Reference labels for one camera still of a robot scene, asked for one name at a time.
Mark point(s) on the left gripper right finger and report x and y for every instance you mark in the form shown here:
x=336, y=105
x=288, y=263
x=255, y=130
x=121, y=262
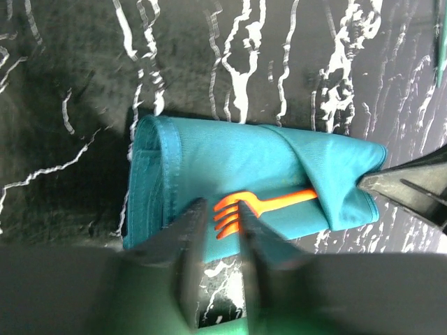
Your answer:
x=290, y=291

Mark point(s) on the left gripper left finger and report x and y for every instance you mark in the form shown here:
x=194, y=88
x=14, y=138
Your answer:
x=149, y=289

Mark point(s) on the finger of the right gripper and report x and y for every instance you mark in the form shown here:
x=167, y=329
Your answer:
x=418, y=187

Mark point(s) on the orange plastic fork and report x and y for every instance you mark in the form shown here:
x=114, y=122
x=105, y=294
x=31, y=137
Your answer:
x=226, y=215

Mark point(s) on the teal plastic spoon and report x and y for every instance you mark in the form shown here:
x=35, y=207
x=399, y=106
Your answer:
x=440, y=34

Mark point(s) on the teal satin napkin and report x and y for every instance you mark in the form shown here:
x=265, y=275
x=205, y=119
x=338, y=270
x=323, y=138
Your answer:
x=176, y=160

